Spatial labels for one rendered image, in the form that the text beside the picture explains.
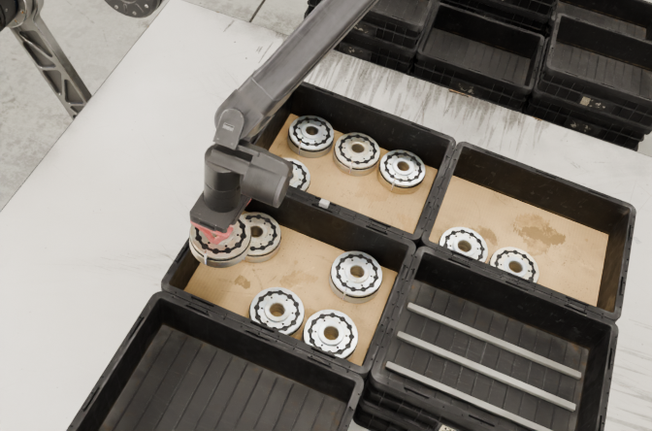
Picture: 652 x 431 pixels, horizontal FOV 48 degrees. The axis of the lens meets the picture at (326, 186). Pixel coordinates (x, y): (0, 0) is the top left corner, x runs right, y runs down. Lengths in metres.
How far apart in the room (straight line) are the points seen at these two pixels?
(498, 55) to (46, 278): 1.76
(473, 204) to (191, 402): 0.74
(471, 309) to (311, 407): 0.38
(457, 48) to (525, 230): 1.19
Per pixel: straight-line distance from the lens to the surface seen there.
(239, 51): 2.04
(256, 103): 1.04
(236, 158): 1.06
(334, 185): 1.59
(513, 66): 2.71
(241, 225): 1.25
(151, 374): 1.37
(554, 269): 1.61
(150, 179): 1.75
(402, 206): 1.59
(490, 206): 1.65
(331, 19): 1.03
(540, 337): 1.52
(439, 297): 1.49
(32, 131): 2.84
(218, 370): 1.36
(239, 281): 1.44
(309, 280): 1.45
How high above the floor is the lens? 2.08
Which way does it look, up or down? 52 degrees down
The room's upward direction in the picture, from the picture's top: 12 degrees clockwise
